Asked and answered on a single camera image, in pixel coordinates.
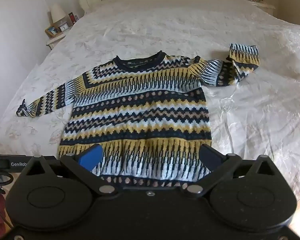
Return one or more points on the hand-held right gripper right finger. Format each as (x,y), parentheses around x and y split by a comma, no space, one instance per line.
(210,158)

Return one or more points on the wooden picture frame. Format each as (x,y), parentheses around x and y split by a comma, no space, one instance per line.
(52,30)

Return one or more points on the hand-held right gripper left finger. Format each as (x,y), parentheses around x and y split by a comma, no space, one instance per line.
(91,158)

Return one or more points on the red box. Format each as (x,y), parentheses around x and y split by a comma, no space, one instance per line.
(72,18)

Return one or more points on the small white clock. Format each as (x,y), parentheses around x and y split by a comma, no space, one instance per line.
(63,27)

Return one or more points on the cream shade table lamp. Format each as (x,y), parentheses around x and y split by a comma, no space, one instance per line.
(57,12)

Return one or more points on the white floral bedspread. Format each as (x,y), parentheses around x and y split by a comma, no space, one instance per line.
(180,30)

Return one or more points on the navy yellow white patterned sweater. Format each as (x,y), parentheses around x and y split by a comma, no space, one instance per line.
(140,115)

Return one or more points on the white bedside table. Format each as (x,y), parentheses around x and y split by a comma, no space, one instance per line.
(55,39)
(263,6)

